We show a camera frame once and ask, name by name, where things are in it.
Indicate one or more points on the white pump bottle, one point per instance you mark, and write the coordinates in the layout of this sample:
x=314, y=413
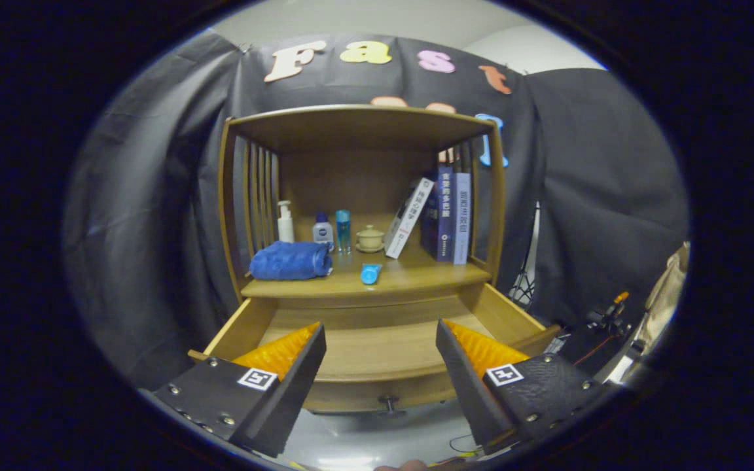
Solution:
x=285, y=229

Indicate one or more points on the black device with orange part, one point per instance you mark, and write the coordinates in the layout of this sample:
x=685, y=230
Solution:
x=596, y=340

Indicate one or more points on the wooden drawer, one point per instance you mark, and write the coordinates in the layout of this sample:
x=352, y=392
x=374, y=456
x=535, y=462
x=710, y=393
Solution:
x=377, y=353

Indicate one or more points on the clear blue bottle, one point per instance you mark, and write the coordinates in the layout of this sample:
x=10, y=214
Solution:
x=343, y=232

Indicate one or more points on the white bottle with blue cap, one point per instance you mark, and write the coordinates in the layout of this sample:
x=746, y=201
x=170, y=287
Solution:
x=323, y=234

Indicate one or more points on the dark blue book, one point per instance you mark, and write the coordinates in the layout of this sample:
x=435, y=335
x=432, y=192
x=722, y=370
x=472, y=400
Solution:
x=444, y=216

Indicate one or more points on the black tripod stand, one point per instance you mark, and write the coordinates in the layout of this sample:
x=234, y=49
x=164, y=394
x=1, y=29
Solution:
x=524, y=281

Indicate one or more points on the light purple book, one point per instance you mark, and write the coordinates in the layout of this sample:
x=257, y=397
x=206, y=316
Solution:
x=462, y=222

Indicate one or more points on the folded blue towel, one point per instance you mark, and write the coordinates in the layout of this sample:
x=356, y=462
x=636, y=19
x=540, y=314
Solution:
x=288, y=261

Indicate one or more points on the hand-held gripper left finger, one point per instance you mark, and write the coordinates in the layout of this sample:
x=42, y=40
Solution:
x=292, y=392

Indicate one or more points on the wooden cabinet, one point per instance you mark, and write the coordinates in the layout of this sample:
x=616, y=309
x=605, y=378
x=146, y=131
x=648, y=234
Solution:
x=357, y=183

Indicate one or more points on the beige cloth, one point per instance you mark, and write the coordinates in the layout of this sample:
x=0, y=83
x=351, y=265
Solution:
x=668, y=294

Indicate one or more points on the blue gradient cosmetic tube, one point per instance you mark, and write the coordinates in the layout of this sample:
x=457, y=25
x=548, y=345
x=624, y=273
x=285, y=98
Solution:
x=370, y=275

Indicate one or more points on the beige lidded teacup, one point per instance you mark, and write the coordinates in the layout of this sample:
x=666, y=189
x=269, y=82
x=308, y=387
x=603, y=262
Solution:
x=370, y=240

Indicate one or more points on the black backdrop cloth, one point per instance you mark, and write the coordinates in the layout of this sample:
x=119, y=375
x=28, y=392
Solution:
x=141, y=229

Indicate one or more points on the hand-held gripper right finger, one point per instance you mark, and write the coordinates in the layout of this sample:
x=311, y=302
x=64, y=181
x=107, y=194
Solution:
x=465, y=386

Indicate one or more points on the wooden countertop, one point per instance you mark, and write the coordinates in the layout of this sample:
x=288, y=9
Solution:
x=416, y=276

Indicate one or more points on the white book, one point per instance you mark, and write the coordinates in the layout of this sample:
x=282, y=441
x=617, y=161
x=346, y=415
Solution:
x=408, y=219

